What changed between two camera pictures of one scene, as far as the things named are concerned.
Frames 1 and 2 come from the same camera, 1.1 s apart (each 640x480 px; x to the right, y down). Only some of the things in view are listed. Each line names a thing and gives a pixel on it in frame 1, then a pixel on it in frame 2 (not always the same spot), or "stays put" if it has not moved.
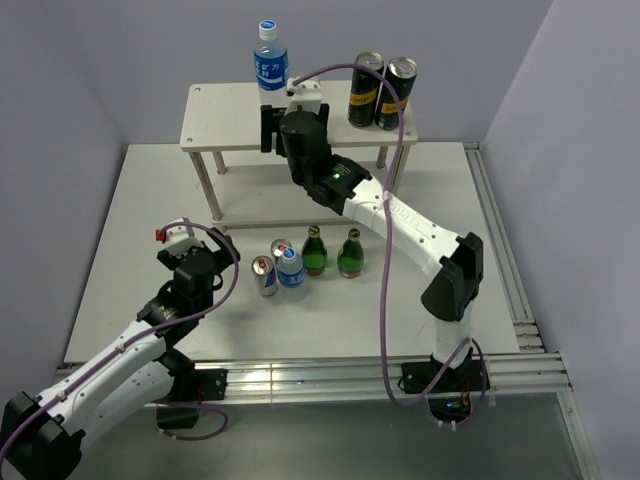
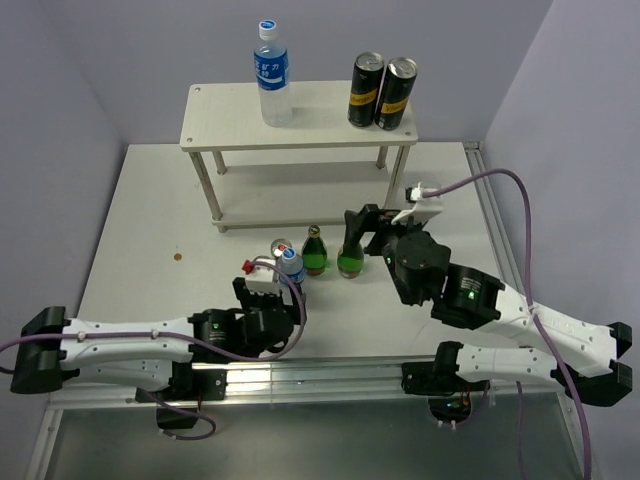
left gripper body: x=170 y=260 to x=253 y=301
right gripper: x=269 y=125 to x=372 y=218
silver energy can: x=278 y=246 stays put
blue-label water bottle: x=270 y=67 stays put
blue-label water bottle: x=290 y=269 stays put
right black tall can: x=402 y=74 stays put
